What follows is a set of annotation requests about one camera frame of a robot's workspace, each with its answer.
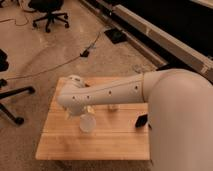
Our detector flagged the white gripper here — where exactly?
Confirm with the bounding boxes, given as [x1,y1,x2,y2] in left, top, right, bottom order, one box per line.
[66,106,95,119]

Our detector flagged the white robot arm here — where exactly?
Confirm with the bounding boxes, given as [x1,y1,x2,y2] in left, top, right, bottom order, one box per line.
[57,69,213,171]

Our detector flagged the black eraser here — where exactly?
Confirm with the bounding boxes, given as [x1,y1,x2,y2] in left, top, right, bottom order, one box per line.
[135,114,148,128]

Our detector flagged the small white bottle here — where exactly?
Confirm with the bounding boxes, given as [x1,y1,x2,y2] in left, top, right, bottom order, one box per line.
[108,104,119,111]

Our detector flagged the black chair base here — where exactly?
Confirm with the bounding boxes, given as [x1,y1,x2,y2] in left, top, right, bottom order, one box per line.
[0,79,36,126]

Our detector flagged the wooden table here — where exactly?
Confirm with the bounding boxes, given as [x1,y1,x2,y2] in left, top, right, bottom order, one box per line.
[35,77,150,160]

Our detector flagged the black floor plate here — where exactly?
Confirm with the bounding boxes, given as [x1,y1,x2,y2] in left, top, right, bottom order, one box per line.
[105,28,126,44]

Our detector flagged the black office chair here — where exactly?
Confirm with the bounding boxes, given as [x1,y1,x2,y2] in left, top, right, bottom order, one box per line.
[28,0,69,33]

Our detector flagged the black floor cable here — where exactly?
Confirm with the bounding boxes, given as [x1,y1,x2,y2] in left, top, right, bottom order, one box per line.
[5,31,102,81]

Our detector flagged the grey metal rail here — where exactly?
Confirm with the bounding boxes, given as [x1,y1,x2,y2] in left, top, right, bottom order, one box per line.
[81,0,213,82]

